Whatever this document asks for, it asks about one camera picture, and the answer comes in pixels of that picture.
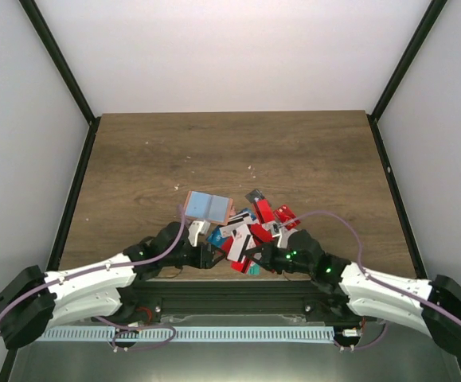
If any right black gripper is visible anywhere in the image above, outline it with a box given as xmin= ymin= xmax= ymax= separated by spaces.
xmin=245 ymin=240 xmax=314 ymax=275

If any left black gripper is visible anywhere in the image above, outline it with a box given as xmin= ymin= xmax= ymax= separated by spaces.
xmin=162 ymin=243 xmax=228 ymax=271

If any white card black stripe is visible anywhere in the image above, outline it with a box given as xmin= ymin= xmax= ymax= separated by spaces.
xmin=227 ymin=224 xmax=256 ymax=263
xmin=228 ymin=209 xmax=256 ymax=225

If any pink card holder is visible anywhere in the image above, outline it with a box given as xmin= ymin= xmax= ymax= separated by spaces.
xmin=184 ymin=191 xmax=233 ymax=225

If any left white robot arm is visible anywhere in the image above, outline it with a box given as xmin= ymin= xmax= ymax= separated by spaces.
xmin=0 ymin=222 xmax=224 ymax=349

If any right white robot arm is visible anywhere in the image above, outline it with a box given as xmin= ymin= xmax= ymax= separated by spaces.
xmin=240 ymin=230 xmax=461 ymax=358

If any teal card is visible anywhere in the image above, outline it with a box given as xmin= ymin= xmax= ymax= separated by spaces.
xmin=247 ymin=264 xmax=260 ymax=275

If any blue card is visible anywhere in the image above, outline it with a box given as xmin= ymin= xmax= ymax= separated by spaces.
xmin=206 ymin=226 xmax=228 ymax=248

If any red card black stripe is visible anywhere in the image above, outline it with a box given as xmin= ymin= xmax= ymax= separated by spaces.
xmin=248 ymin=224 xmax=274 ymax=245

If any red card upper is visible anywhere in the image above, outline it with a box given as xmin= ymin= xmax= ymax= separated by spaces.
xmin=253 ymin=199 xmax=275 ymax=224

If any red VIP card right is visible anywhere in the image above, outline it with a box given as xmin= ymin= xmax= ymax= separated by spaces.
xmin=273 ymin=205 xmax=300 ymax=230

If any dark card upper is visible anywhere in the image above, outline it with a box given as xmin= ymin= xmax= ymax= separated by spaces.
xmin=245 ymin=189 xmax=265 ymax=203

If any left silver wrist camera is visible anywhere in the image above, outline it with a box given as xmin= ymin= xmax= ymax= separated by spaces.
xmin=189 ymin=220 xmax=210 ymax=247

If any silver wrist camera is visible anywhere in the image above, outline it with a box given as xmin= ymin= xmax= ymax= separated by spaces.
xmin=189 ymin=220 xmax=210 ymax=247
xmin=271 ymin=223 xmax=297 ymax=248

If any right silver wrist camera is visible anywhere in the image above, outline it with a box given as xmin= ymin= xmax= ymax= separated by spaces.
xmin=271 ymin=223 xmax=297 ymax=248

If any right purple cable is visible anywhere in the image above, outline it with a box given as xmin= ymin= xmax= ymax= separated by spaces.
xmin=277 ymin=210 xmax=461 ymax=352

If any purple cable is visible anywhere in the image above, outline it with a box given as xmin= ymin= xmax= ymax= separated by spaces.
xmin=0 ymin=204 xmax=187 ymax=352
xmin=277 ymin=210 xmax=461 ymax=352

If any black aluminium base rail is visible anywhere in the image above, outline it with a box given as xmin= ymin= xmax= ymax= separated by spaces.
xmin=119 ymin=280 xmax=358 ymax=323

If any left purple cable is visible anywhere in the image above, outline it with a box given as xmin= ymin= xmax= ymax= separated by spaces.
xmin=0 ymin=204 xmax=187 ymax=352

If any light blue slotted cable duct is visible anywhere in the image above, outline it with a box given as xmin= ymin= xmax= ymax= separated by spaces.
xmin=38 ymin=325 xmax=334 ymax=344

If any left black frame post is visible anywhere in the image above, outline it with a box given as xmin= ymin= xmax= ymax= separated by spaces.
xmin=18 ymin=0 xmax=96 ymax=125

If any black frame post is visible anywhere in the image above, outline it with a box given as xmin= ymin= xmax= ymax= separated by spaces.
xmin=371 ymin=0 xmax=449 ymax=119
xmin=18 ymin=0 xmax=96 ymax=125

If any right black frame post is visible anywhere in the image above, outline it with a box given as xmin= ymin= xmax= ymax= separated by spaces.
xmin=371 ymin=0 xmax=449 ymax=119

